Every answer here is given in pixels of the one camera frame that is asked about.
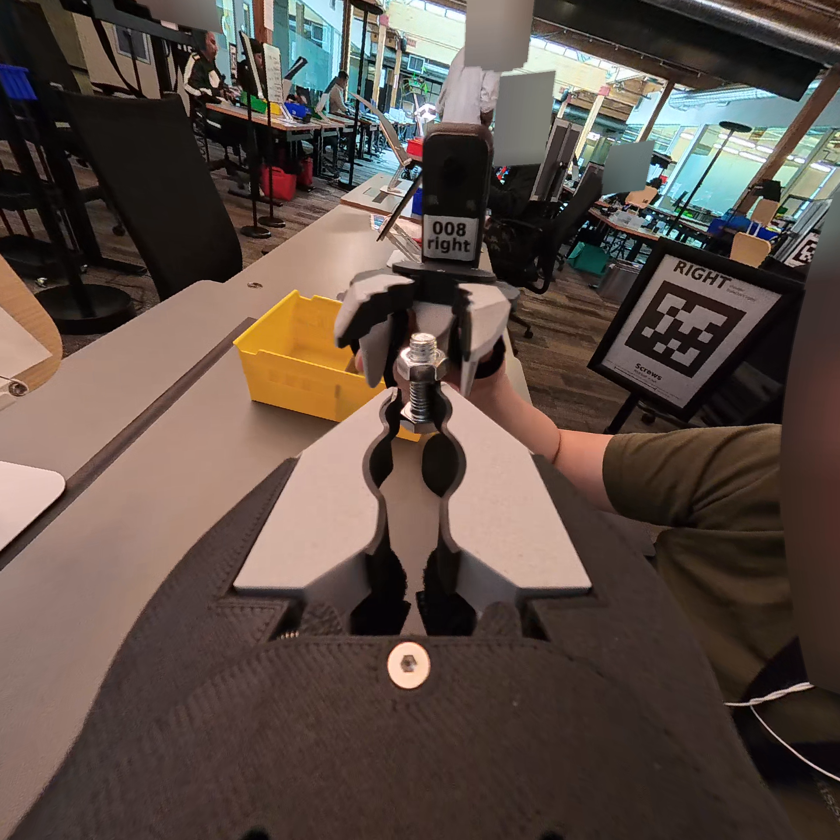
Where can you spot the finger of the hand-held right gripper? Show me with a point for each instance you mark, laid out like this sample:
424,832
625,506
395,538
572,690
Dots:
489,315
367,315

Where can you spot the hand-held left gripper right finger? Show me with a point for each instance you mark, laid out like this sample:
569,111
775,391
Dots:
512,518

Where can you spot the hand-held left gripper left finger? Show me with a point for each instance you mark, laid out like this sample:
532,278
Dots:
328,512

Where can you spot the steel hex nut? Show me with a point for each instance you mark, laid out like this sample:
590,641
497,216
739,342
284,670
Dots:
420,364

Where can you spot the yellow plastic bin with divider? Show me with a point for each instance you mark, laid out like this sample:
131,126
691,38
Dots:
289,367

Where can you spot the steel hex bolt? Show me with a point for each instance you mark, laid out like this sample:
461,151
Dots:
423,394

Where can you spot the person's right forearm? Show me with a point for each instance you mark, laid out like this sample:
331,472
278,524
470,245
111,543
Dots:
584,466

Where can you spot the person's right hand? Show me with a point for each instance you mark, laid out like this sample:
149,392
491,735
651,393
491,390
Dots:
505,407

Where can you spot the red storage bin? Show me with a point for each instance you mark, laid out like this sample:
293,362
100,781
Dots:
415,148

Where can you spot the black tablet on white stand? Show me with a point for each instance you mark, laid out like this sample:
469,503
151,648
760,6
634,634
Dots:
401,208

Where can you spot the teal storage bin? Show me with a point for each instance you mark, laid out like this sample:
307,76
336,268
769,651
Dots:
590,259

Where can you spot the grey trash can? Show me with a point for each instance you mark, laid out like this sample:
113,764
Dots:
623,282

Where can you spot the red floor bin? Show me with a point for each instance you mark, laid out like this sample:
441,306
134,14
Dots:
279,184
304,176

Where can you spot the framed marker sign on stand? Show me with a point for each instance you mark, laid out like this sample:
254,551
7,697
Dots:
682,328

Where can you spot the wooden chair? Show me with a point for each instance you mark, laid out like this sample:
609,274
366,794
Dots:
751,249

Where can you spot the black round-base stand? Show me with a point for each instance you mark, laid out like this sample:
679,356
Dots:
95,308

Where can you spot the black floor lamp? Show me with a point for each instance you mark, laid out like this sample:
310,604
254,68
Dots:
735,127

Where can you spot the instruction board on white stand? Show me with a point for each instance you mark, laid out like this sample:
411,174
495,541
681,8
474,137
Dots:
26,499

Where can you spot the black stanchion post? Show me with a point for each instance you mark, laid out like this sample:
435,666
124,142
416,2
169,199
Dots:
256,232
274,222

